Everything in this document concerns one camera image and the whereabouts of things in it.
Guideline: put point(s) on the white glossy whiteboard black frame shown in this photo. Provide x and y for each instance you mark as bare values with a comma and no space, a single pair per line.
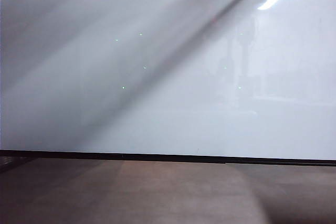
168,64

